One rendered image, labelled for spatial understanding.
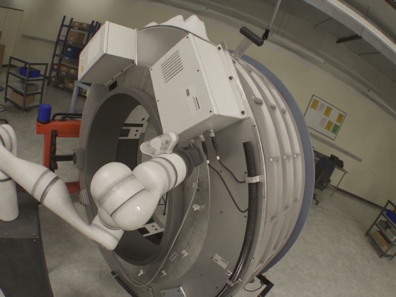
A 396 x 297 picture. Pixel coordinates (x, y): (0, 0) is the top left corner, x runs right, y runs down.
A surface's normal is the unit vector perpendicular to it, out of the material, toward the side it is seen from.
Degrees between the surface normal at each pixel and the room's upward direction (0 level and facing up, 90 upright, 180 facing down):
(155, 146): 91
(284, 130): 70
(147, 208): 54
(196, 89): 90
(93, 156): 74
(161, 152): 83
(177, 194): 63
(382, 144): 90
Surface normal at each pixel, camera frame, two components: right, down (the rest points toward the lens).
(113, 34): 0.74, -0.11
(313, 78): -0.09, 0.32
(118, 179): 0.41, -0.44
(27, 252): 0.54, 0.48
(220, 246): -0.66, 0.02
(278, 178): -0.21, -0.03
